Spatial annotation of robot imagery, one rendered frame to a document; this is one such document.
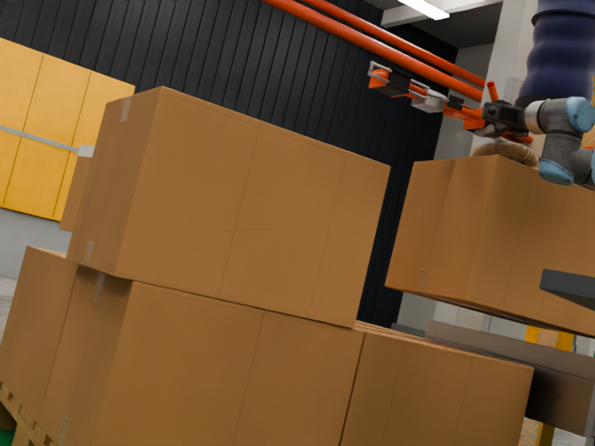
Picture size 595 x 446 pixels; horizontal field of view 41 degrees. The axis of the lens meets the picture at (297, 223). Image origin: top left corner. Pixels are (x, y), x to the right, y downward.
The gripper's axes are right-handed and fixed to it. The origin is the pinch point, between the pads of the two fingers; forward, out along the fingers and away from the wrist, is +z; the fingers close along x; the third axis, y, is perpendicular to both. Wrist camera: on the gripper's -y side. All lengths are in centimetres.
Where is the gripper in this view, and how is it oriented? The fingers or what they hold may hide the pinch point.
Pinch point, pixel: (477, 119)
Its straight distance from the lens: 238.4
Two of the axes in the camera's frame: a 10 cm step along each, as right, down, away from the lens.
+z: -5.0, -0.5, 8.6
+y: 8.3, 2.4, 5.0
